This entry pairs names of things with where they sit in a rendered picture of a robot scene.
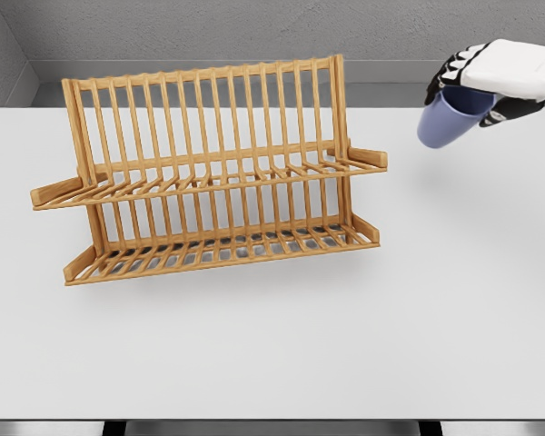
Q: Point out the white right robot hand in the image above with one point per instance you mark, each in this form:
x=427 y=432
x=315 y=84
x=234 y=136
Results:
x=504 y=68

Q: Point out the blue cup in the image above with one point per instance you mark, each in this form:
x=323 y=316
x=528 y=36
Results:
x=445 y=119

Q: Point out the wooden two-tier dish rack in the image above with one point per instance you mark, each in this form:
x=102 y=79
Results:
x=200 y=181

